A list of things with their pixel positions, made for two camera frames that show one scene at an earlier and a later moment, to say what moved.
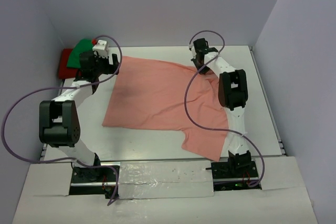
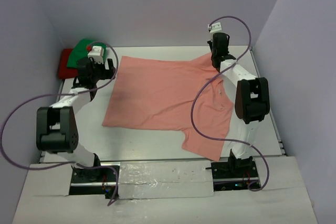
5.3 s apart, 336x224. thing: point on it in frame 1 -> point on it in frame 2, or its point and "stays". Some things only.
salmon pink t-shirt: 151,94 stays
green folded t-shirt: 82,45 stays
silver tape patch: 153,180 stays
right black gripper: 205,70 -> 211,43
